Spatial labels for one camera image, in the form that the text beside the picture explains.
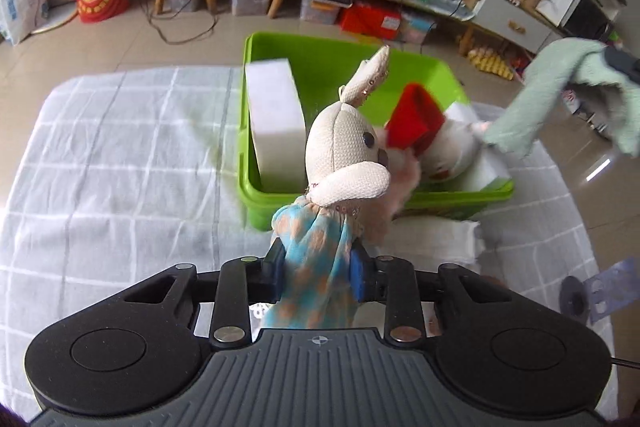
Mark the white round floor base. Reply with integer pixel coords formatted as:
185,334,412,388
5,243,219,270
30,0,81,32

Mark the row of yellow bottles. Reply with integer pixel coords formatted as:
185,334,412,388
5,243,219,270
467,46,515,82

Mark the grey checked blanket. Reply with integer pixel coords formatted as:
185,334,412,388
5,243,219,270
0,66,616,413

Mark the black microwave oven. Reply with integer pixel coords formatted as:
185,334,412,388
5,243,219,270
560,0,621,42

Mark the red box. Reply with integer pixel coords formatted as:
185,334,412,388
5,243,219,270
340,2,403,42

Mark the pink plush toy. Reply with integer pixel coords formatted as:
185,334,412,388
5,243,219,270
367,129,423,243

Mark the Santa plush doll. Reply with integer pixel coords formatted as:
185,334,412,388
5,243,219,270
385,83,493,182

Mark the rabbit doll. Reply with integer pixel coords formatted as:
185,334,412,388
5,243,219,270
252,45,393,330

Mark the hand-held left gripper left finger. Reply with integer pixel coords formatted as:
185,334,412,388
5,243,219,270
122,239,286,350

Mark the white paper bag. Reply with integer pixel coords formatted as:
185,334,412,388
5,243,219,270
0,0,51,46

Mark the white drawer with orange handle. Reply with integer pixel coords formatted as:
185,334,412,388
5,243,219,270
472,0,561,52

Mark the small white foam block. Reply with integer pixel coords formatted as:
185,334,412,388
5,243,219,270
445,103,512,192

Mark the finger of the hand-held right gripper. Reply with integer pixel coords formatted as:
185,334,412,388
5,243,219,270
604,47,640,85

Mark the green plastic bin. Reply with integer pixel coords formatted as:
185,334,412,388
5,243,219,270
239,32,516,232

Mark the large white sponge block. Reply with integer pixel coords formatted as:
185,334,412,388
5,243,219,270
245,58,307,190

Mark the pale green towel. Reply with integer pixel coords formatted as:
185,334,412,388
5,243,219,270
482,38,640,155

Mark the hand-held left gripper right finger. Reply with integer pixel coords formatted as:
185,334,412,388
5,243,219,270
350,248,511,347

